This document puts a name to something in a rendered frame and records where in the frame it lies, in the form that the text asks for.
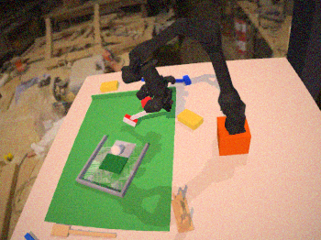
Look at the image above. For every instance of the blue golf putter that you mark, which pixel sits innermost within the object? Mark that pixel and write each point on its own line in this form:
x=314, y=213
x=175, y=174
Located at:
x=185, y=79

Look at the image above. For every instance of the green mat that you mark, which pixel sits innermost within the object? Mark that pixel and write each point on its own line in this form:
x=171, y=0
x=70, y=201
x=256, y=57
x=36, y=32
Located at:
x=146, y=205

